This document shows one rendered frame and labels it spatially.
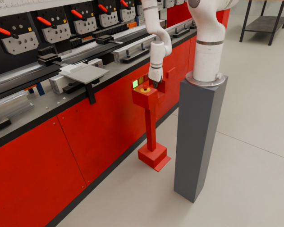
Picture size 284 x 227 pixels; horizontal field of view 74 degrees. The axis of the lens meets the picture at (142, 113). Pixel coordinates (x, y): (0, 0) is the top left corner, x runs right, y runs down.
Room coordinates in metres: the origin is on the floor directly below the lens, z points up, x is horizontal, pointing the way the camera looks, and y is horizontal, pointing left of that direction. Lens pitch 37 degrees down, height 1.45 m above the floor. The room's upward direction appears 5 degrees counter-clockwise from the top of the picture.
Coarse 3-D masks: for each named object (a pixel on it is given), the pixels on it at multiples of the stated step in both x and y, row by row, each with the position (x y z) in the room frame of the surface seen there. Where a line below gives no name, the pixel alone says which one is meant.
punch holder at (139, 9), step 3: (135, 0) 1.70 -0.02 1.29; (138, 0) 1.68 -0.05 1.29; (135, 3) 1.70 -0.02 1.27; (138, 3) 1.68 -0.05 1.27; (141, 3) 1.70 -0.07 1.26; (135, 6) 1.71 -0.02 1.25; (138, 6) 1.68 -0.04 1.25; (141, 6) 1.70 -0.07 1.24; (135, 9) 1.71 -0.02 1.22; (138, 9) 1.68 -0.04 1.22; (141, 9) 1.70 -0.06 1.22; (135, 12) 1.71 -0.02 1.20; (138, 12) 1.68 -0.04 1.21; (141, 12) 1.69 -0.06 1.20; (138, 15) 1.70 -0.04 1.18; (141, 15) 1.69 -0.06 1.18
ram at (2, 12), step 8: (56, 0) 1.17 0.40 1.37; (64, 0) 1.20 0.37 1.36; (72, 0) 1.24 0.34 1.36; (80, 0) 1.28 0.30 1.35; (88, 0) 1.32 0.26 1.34; (8, 8) 0.98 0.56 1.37; (16, 8) 1.01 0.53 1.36; (24, 8) 1.04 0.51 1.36; (32, 8) 1.06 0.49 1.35; (40, 8) 1.09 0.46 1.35; (0, 16) 0.95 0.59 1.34
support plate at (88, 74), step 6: (84, 66) 1.16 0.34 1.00; (90, 66) 1.15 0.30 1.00; (60, 72) 1.10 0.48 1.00; (66, 72) 1.09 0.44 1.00; (78, 72) 1.08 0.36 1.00; (84, 72) 1.07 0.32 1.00; (90, 72) 1.06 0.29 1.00; (96, 72) 1.05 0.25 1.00; (102, 72) 1.05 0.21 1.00; (108, 72) 1.05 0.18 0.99; (72, 78) 1.00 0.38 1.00; (78, 78) 0.99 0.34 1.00; (84, 78) 0.98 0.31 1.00; (90, 78) 0.97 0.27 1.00; (96, 78) 0.98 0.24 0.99
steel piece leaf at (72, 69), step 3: (72, 66) 1.17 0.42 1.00; (75, 66) 1.17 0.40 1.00; (78, 66) 1.11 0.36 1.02; (81, 66) 1.13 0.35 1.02; (63, 69) 1.13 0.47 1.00; (66, 69) 1.13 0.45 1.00; (69, 69) 1.13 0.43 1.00; (72, 69) 1.08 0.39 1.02; (75, 69) 1.09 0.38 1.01; (78, 69) 1.11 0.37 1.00; (69, 72) 1.08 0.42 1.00; (72, 72) 1.08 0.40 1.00
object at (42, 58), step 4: (44, 56) 1.32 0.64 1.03; (48, 56) 1.31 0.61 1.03; (52, 56) 1.31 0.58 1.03; (56, 56) 1.32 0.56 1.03; (40, 60) 1.29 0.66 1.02; (44, 60) 1.27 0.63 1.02; (48, 60) 1.27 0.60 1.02; (52, 60) 1.29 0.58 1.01; (56, 60) 1.31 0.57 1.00; (60, 60) 1.33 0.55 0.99; (44, 64) 1.26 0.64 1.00; (48, 64) 1.26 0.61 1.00; (52, 64) 1.28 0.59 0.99; (56, 64) 1.24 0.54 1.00; (60, 64) 1.22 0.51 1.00; (64, 64) 1.21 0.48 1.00; (68, 64) 1.21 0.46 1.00
